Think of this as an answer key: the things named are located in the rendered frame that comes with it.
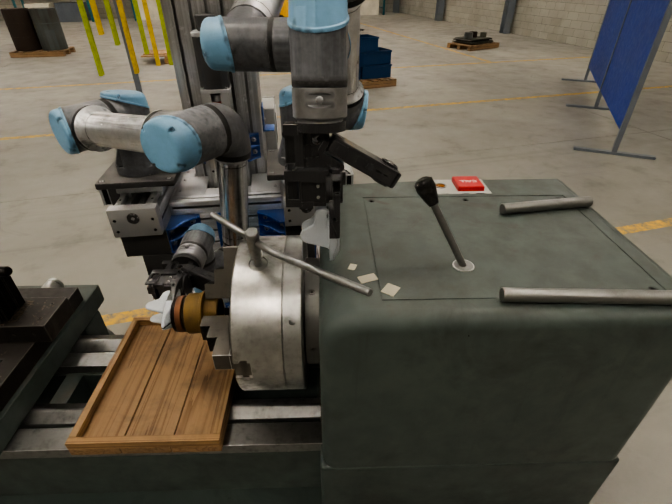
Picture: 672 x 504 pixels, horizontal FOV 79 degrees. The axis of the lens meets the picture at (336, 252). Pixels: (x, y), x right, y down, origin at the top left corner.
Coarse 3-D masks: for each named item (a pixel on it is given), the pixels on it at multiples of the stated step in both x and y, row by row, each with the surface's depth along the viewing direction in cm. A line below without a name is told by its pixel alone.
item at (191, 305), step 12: (180, 300) 83; (192, 300) 82; (204, 300) 84; (216, 300) 84; (180, 312) 82; (192, 312) 81; (204, 312) 82; (216, 312) 83; (180, 324) 82; (192, 324) 82
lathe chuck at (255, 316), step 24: (264, 240) 80; (240, 264) 74; (240, 288) 71; (264, 288) 71; (240, 312) 70; (264, 312) 70; (240, 336) 70; (264, 336) 70; (240, 360) 71; (264, 360) 72; (240, 384) 76; (264, 384) 76
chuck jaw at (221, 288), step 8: (224, 248) 83; (232, 248) 83; (224, 256) 83; (232, 256) 83; (224, 264) 83; (232, 264) 83; (216, 272) 83; (224, 272) 83; (216, 280) 83; (224, 280) 83; (208, 288) 83; (216, 288) 83; (224, 288) 83; (208, 296) 83; (216, 296) 83; (224, 296) 83
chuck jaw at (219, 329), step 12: (204, 324) 80; (216, 324) 80; (228, 324) 80; (204, 336) 81; (216, 336) 77; (228, 336) 77; (216, 348) 75; (228, 348) 75; (216, 360) 74; (228, 360) 74; (240, 372) 74
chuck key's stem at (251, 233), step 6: (252, 228) 68; (246, 234) 67; (252, 234) 67; (258, 234) 68; (246, 240) 68; (252, 240) 67; (252, 246) 68; (252, 252) 70; (258, 252) 70; (252, 258) 71; (258, 258) 71; (258, 264) 73
